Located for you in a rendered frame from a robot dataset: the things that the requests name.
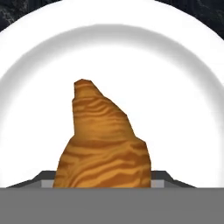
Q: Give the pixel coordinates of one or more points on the brown striped croissant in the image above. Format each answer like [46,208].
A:
[102,145]

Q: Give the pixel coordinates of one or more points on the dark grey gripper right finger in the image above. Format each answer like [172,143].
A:
[163,179]

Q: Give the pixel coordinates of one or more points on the white round plate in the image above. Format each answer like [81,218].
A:
[163,87]

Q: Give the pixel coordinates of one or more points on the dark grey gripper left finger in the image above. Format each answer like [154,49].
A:
[43,179]

